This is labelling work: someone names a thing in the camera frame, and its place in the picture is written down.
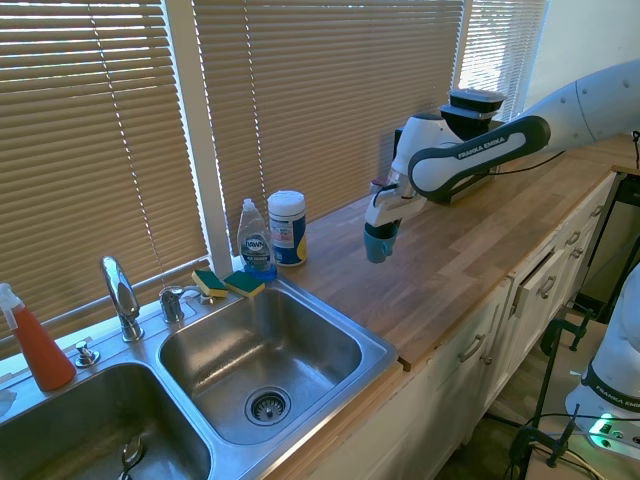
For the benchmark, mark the chrome kitchen faucet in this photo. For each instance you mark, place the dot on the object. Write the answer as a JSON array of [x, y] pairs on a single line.
[[120, 295]]

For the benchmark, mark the teal blue mug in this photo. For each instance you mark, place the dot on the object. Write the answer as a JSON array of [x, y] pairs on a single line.
[[378, 250]]

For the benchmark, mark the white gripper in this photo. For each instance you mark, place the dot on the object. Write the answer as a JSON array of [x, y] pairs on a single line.
[[387, 207]]

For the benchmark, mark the chrome sink knob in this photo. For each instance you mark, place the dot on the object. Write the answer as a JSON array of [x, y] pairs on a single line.
[[86, 355]]

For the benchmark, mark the clear Dawn dish soap bottle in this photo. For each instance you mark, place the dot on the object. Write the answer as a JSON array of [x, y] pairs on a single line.
[[256, 245]]

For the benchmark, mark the black metal clamp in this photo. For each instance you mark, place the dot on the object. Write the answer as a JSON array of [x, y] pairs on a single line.
[[530, 440], [550, 350]]

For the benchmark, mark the orange spray bottle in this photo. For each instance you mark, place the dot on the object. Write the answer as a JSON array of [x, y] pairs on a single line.
[[40, 350]]

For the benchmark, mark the white disinfecting wipes canister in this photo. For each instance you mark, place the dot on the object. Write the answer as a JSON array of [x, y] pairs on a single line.
[[287, 227]]

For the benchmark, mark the black built-in dishwasher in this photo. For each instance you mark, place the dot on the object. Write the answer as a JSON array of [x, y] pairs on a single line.
[[607, 240]]

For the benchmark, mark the narrow beige window blind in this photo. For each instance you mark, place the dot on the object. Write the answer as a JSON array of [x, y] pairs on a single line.
[[500, 55]]

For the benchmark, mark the black countertop appliance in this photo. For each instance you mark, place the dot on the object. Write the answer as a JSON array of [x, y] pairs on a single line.
[[467, 131]]

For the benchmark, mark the metal drain strainer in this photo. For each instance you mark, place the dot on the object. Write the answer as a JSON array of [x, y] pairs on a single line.
[[268, 406]]

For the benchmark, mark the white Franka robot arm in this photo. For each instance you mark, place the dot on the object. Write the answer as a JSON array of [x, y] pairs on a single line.
[[505, 142]]

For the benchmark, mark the wide beige window blind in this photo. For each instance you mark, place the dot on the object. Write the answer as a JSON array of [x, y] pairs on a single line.
[[325, 100], [90, 150]]

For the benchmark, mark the white kitchen cabinet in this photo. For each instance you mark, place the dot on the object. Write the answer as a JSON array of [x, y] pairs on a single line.
[[450, 400]]

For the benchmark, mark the yellow green sponge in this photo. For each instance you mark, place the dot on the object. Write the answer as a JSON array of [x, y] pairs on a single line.
[[210, 283], [245, 284]]

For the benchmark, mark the stainless steel double sink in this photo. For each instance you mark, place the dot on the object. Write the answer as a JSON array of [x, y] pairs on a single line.
[[260, 350]]

